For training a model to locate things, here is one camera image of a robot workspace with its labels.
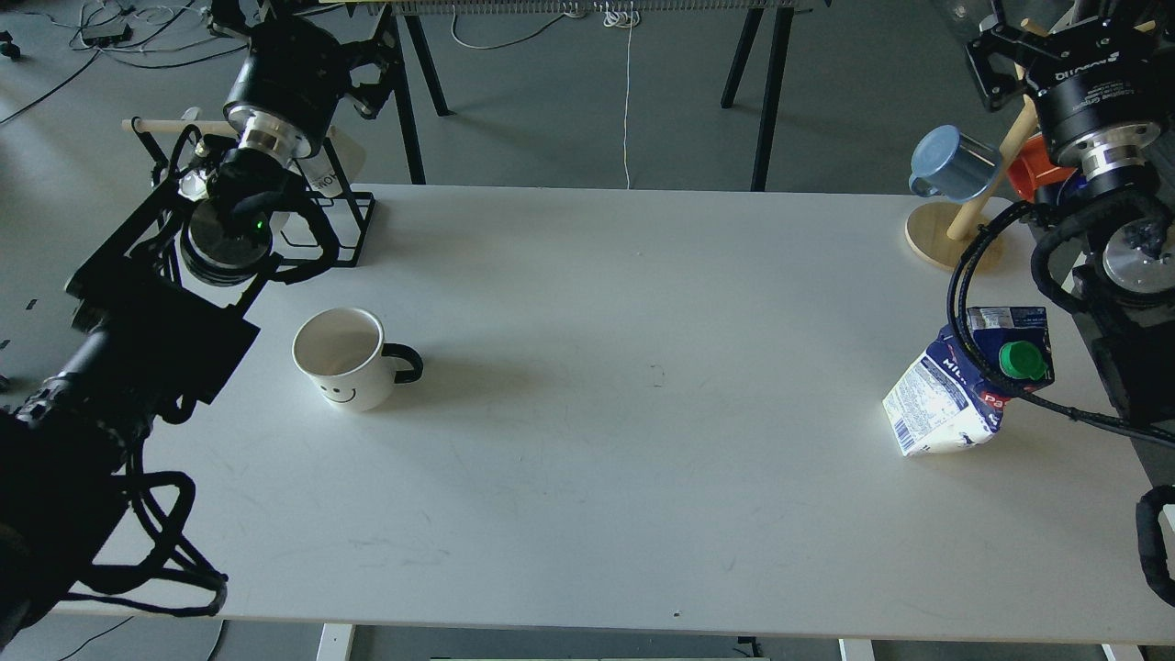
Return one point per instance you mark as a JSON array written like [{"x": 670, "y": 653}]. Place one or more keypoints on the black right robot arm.
[{"x": 1104, "y": 256}]

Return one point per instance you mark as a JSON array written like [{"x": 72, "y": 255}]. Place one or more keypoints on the black wire rack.
[{"x": 329, "y": 176}]

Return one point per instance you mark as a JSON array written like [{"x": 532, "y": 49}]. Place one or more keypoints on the blue white milk carton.
[{"x": 943, "y": 403}]

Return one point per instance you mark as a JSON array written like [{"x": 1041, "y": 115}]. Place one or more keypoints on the black trestle table legs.
[{"x": 755, "y": 11}]

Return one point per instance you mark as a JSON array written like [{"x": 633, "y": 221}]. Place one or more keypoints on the white smiley face mug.
[{"x": 345, "y": 354}]

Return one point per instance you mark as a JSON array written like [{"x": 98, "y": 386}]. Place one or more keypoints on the orange hanging mug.
[{"x": 1032, "y": 168}]

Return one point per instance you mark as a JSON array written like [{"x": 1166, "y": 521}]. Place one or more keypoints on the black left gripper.
[{"x": 296, "y": 73}]

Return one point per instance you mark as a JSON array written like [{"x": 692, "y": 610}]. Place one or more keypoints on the wooden mug tree stand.
[{"x": 940, "y": 232}]

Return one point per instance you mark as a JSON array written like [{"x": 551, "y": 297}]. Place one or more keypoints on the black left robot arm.
[{"x": 162, "y": 306}]

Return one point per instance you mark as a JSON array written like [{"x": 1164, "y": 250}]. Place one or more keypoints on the blue grey hanging mug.
[{"x": 947, "y": 162}]

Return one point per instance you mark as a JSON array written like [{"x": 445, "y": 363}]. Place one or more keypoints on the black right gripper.
[{"x": 1101, "y": 87}]

